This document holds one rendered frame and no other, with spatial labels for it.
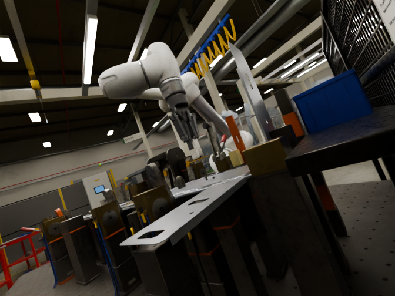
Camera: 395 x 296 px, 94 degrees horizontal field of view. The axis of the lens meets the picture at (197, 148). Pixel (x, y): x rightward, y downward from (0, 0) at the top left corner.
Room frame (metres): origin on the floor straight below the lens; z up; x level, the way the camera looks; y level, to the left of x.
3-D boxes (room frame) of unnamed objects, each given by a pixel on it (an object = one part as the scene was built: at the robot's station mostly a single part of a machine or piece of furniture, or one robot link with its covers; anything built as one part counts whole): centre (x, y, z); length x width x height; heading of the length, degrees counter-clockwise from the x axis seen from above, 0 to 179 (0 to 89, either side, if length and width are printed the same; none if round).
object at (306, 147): (0.58, -0.46, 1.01); 0.90 x 0.22 x 0.03; 145
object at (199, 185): (0.94, 0.41, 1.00); 1.38 x 0.22 x 0.02; 55
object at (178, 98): (0.67, 0.01, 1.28); 0.08 x 0.07 x 0.09; 145
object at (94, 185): (7.01, 4.07, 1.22); 0.80 x 0.54 x 2.45; 126
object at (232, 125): (0.74, -0.16, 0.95); 0.03 x 0.01 x 0.50; 55
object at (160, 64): (0.67, 0.02, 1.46); 0.13 x 0.11 x 0.16; 98
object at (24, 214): (6.79, 5.33, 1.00); 3.64 x 0.14 x 2.00; 126
